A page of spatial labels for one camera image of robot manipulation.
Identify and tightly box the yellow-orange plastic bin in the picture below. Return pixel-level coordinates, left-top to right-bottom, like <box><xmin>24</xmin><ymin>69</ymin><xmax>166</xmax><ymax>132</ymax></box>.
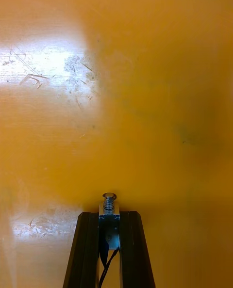
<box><xmin>0</xmin><ymin>0</ymin><xmax>233</xmax><ymax>288</ymax></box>

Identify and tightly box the small metal solenoid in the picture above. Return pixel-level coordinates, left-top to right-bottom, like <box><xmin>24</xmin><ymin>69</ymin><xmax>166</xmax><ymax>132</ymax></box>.
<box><xmin>98</xmin><ymin>192</ymin><xmax>121</xmax><ymax>288</ymax></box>

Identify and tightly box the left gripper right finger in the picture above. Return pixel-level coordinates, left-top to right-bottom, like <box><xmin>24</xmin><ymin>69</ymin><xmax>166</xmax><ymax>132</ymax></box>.
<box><xmin>119</xmin><ymin>210</ymin><xmax>156</xmax><ymax>288</ymax></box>

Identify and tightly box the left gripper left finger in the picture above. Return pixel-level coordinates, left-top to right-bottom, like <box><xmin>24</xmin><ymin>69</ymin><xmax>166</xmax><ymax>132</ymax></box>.
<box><xmin>62</xmin><ymin>211</ymin><xmax>100</xmax><ymax>288</ymax></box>

